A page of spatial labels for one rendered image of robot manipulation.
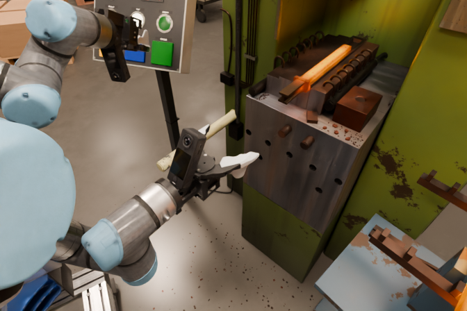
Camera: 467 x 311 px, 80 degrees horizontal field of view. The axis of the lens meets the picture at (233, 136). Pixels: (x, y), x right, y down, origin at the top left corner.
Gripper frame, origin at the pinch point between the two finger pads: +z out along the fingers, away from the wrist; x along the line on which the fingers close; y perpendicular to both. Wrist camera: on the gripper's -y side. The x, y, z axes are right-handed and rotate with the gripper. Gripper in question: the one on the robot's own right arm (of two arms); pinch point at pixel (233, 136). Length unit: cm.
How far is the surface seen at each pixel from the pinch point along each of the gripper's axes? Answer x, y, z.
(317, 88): 4.4, 0.7, 31.6
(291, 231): 10, 64, 25
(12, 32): -299, 62, 26
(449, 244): 72, 100, 93
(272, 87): -10.0, 5.7, 30.7
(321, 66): 0.4, -0.9, 41.0
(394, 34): 10, -2, 79
